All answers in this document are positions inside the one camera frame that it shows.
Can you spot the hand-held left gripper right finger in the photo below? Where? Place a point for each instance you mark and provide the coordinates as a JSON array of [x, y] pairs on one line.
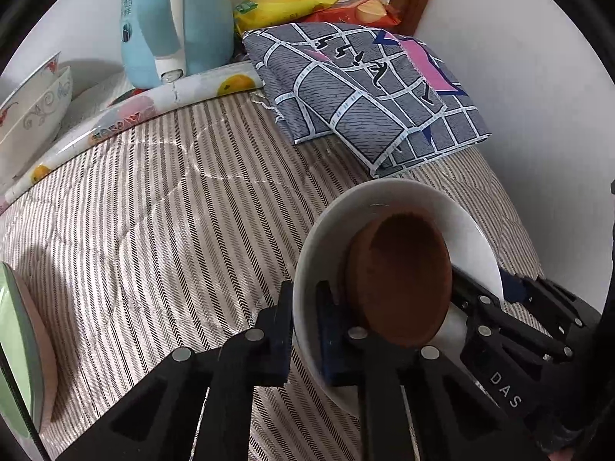
[[331, 345]]

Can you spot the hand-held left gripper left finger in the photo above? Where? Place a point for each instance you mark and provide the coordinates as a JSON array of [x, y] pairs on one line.
[[275, 333]]

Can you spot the grey checkered cloth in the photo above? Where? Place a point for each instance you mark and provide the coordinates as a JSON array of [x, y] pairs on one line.
[[355, 91]]

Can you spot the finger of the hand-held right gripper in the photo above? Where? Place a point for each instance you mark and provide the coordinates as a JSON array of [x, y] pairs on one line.
[[543, 295], [509, 333]]

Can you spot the rolled fruit print tablecloth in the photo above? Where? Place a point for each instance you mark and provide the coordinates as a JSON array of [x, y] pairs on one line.
[[120, 115]]

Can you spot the green square plate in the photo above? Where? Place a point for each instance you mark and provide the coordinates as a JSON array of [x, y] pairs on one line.
[[17, 345]]

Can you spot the yellow snack bag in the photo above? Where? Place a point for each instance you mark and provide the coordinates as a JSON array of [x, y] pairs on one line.
[[288, 2]]

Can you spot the white bowl with red pattern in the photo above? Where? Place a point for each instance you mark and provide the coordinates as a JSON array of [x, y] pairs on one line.
[[24, 96]]

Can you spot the striped quilted blanket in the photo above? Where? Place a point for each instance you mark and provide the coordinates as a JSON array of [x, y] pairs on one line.
[[158, 235]]

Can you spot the brown wooden bowl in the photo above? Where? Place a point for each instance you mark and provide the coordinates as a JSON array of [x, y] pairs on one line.
[[403, 273]]

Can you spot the large white bowl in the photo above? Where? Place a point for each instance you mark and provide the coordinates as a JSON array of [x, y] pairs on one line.
[[45, 120]]

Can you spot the small white bowl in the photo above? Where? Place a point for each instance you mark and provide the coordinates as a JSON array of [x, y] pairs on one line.
[[331, 240]]

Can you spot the light blue electric kettle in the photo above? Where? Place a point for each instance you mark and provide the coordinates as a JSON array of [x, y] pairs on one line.
[[202, 14]]

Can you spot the red snack bag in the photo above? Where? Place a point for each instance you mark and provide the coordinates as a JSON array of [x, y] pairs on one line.
[[370, 9]]

